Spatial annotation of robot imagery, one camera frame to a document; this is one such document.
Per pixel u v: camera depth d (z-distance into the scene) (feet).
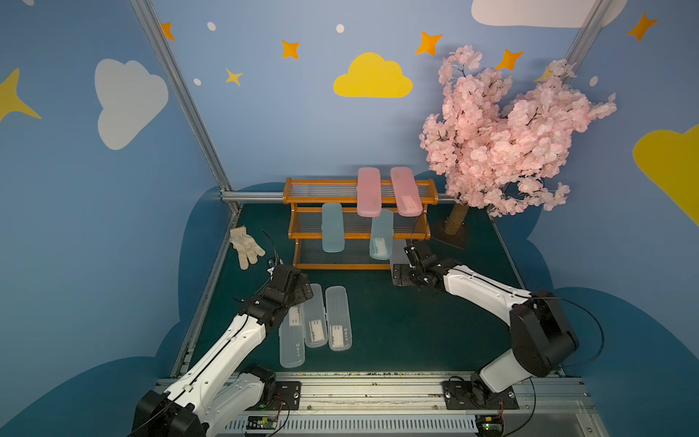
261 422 2.35
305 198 2.75
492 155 2.20
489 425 2.40
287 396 2.41
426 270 2.26
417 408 2.45
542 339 1.47
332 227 3.04
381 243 2.90
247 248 3.48
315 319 2.90
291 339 2.78
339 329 2.82
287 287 2.05
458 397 2.42
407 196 2.71
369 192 2.76
